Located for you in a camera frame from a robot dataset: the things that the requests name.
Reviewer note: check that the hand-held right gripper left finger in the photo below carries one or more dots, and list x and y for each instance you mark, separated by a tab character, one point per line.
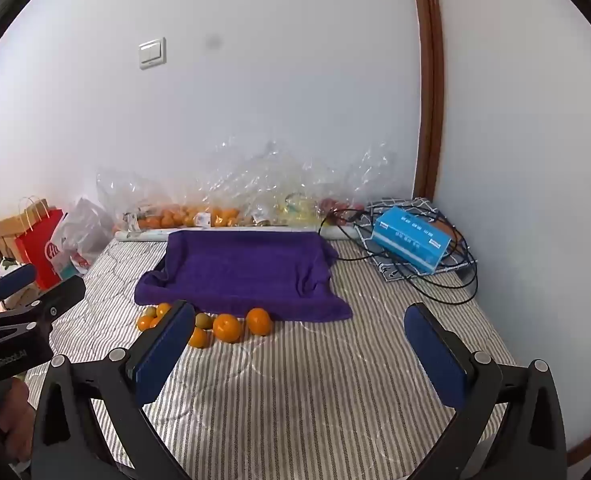
168	345

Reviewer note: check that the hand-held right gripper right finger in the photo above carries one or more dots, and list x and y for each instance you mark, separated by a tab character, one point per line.
435	355

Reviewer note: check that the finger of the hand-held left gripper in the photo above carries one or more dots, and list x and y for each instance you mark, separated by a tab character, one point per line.
60	297
17	277

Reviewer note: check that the large orange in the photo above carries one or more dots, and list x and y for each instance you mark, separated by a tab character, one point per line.
259	321
227	327

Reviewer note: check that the purple towel covered tray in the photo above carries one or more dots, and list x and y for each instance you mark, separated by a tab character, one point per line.
245	265

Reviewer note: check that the person's left hand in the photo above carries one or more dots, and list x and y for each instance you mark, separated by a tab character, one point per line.
14	412

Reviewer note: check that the red paper bag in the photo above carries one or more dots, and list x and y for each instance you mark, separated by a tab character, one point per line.
37	250

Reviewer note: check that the brown paper bag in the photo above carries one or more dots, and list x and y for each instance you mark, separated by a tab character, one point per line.
5	227

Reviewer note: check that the white plastic bag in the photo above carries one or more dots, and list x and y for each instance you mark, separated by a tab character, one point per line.
82	230

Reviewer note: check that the blue tissue box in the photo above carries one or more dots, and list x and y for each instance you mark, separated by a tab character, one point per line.
410	237

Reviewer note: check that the clear bag of oranges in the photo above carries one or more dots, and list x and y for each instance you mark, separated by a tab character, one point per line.
160	220
223	217

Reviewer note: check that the striped mattress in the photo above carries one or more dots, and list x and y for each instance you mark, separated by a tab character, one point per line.
300	400

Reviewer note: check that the grey patterned cloth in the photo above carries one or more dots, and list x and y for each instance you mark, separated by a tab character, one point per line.
403	201

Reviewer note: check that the clear bag of brown fruit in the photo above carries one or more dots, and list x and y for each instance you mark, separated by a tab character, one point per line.
261	219

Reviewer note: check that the clear bag of yellow fruit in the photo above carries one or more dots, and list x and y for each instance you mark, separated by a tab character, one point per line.
298	210

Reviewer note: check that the white light switch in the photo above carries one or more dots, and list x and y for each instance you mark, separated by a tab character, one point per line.
152	53

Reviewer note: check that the brown wooden door frame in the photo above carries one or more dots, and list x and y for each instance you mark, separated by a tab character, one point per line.
428	85

